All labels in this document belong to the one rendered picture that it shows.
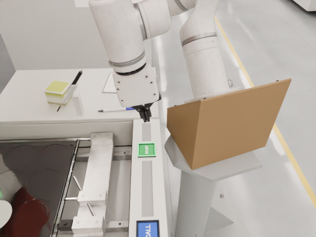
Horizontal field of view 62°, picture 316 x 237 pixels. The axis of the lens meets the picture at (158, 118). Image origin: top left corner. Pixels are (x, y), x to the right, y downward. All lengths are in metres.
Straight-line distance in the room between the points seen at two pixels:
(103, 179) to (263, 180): 1.42
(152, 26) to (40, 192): 0.58
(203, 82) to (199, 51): 0.09
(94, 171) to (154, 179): 0.23
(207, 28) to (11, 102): 0.76
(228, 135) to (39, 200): 0.62
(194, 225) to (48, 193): 0.80
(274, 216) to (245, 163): 0.95
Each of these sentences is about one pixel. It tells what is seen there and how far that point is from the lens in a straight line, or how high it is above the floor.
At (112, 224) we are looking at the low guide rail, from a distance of 0.83.
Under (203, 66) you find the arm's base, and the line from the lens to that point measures 0.85.
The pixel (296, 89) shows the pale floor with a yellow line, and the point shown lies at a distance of 3.09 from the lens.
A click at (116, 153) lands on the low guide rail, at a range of 0.98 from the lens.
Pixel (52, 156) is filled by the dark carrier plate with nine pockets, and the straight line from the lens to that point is 0.96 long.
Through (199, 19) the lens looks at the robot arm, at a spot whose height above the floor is 1.27.
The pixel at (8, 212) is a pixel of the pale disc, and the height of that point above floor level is 0.90.
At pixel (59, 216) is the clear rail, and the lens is 0.82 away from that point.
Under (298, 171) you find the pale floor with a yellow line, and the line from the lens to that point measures 2.24.
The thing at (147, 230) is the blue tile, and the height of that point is 0.96.
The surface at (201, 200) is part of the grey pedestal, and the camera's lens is 1.23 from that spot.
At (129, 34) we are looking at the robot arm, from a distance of 0.57.
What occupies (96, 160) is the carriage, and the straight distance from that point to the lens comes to 0.94.
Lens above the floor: 1.58
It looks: 41 degrees down
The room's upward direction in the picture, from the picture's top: straight up
